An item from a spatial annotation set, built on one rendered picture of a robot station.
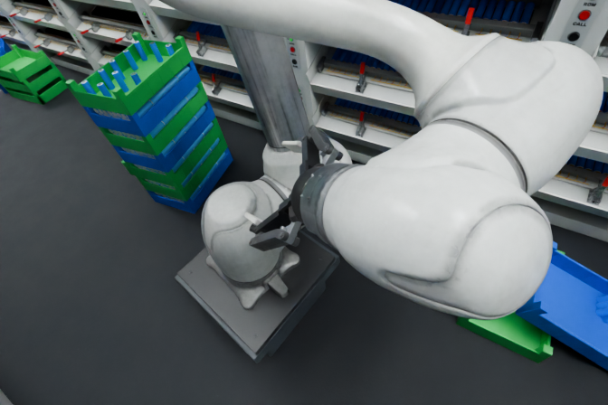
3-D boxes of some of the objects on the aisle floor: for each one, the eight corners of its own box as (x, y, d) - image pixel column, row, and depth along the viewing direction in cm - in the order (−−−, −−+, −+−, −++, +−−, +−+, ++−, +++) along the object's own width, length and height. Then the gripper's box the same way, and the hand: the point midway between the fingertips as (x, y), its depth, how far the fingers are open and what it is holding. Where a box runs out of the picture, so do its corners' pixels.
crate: (632, 310, 89) (665, 305, 82) (632, 387, 79) (669, 388, 72) (527, 249, 93) (550, 239, 86) (515, 314, 83) (539, 308, 76)
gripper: (357, 89, 38) (286, 107, 57) (251, 292, 35) (215, 238, 54) (401, 124, 41) (319, 129, 60) (308, 313, 38) (254, 255, 57)
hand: (272, 182), depth 56 cm, fingers open, 13 cm apart
